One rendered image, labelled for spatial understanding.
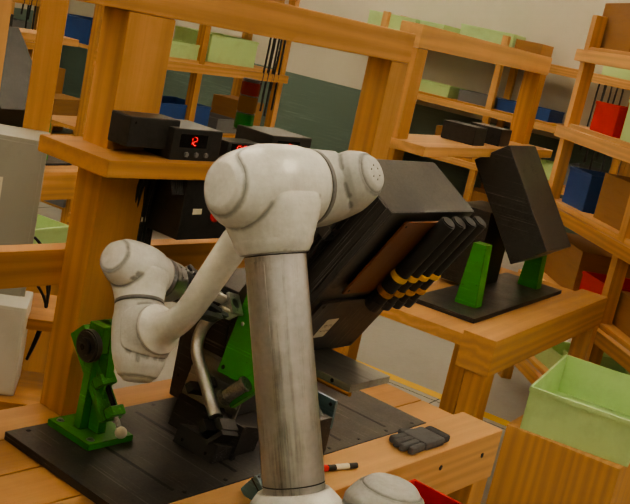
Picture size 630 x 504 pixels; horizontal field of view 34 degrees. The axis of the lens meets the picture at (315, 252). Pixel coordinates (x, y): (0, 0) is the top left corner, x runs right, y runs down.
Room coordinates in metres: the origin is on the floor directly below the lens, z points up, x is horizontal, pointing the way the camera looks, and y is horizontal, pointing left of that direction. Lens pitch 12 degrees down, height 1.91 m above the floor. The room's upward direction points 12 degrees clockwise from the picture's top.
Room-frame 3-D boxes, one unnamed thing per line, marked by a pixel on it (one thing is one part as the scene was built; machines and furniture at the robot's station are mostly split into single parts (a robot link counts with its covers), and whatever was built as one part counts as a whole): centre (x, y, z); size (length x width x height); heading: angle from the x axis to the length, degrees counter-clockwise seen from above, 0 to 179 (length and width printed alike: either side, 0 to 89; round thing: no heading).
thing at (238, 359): (2.32, 0.08, 1.17); 0.13 x 0.12 x 0.20; 143
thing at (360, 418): (2.42, 0.09, 0.89); 1.10 x 0.42 x 0.02; 143
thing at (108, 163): (2.57, 0.30, 1.52); 0.90 x 0.25 x 0.04; 143
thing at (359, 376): (2.42, -0.04, 1.11); 0.39 x 0.16 x 0.03; 53
